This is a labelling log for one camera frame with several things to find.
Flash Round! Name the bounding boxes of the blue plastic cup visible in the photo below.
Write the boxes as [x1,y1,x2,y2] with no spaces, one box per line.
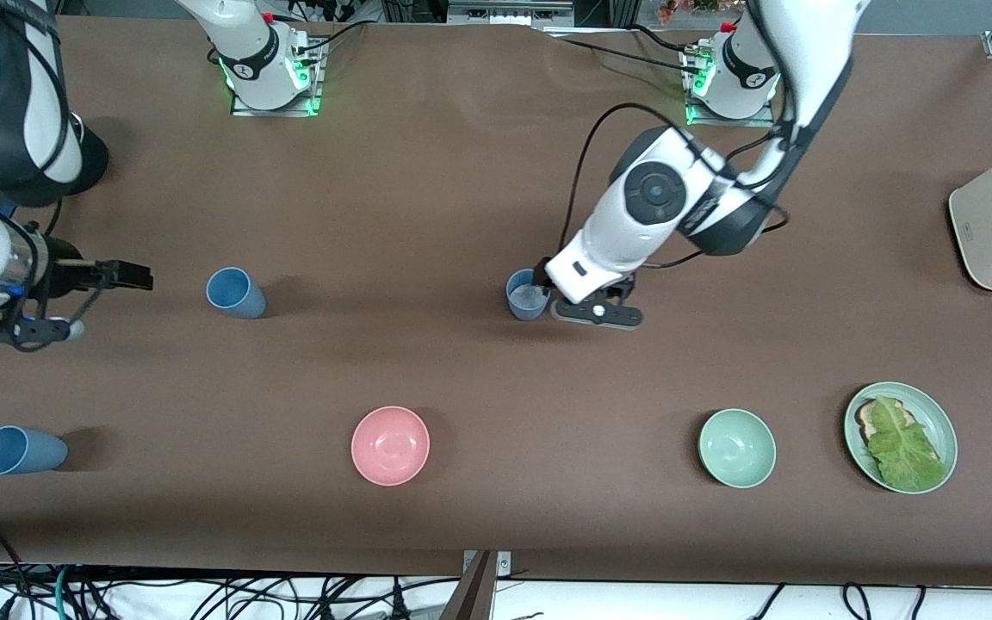
[505,269,551,322]
[206,267,267,319]
[0,425,69,476]

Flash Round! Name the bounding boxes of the pale green bowl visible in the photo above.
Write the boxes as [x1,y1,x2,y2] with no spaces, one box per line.
[698,408,778,490]

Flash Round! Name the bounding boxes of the pink bowl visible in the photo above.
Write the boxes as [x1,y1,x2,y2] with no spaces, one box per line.
[350,406,431,487]

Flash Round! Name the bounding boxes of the toast slice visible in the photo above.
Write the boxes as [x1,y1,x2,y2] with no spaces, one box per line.
[858,398,940,466]

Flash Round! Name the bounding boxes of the green lettuce leaf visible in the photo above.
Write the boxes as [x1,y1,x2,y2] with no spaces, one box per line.
[866,396,949,492]

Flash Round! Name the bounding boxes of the pale green plate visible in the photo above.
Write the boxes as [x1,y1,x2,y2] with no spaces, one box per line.
[844,381,958,495]

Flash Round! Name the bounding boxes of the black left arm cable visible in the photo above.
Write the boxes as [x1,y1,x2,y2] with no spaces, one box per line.
[558,103,794,270]

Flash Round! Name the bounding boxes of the black saucepan with blue handle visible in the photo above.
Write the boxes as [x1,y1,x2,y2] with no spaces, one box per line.
[74,125,111,197]

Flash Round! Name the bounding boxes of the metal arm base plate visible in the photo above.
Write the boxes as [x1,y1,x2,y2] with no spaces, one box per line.
[231,39,326,118]
[684,47,778,128]

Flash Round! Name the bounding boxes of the black base power cable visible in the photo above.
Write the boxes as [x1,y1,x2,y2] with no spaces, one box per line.
[294,22,368,54]
[548,24,704,77]

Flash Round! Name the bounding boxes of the metal frame fixture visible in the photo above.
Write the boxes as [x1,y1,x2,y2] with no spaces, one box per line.
[444,0,576,27]

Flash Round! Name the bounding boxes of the small metal table bracket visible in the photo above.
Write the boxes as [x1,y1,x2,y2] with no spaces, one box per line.
[462,549,512,580]

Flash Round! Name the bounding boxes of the green floor cable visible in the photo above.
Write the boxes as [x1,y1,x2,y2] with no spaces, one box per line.
[53,564,75,620]

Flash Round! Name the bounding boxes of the dark camera stand leg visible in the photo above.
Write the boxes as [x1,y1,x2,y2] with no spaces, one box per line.
[437,551,497,620]

